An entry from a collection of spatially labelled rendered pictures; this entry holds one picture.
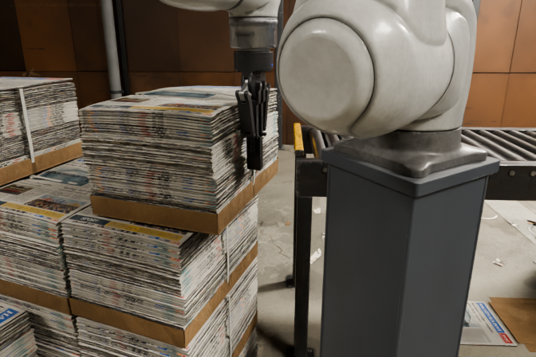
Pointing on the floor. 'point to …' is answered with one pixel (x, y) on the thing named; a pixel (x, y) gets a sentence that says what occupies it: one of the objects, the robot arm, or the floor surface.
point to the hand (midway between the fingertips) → (254, 152)
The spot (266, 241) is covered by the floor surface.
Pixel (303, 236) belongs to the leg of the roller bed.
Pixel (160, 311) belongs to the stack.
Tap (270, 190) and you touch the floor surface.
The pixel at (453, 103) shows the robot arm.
